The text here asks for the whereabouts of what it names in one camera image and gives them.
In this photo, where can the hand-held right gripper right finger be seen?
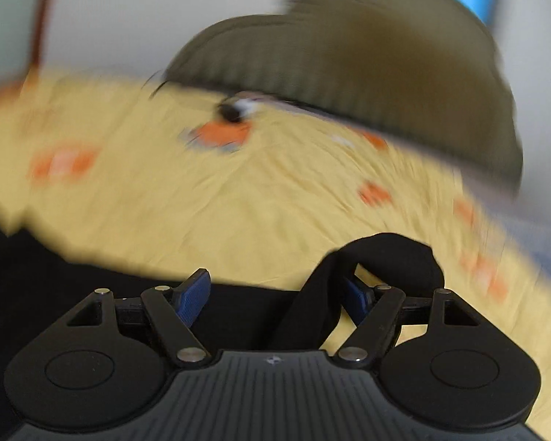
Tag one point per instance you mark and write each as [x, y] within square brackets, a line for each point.
[359, 301]

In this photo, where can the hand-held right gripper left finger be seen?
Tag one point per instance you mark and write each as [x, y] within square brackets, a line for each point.
[193, 295]

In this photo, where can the black pants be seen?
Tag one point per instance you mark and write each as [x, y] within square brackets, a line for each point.
[50, 280]

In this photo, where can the yellow printed bedsheet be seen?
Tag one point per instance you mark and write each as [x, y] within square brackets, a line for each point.
[257, 211]

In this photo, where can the black charger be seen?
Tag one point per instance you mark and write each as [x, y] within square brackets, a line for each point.
[233, 109]

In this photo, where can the olive green striped pillow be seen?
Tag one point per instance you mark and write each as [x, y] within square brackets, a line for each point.
[349, 55]

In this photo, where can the brown wooden door frame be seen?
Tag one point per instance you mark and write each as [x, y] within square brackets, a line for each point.
[41, 14]

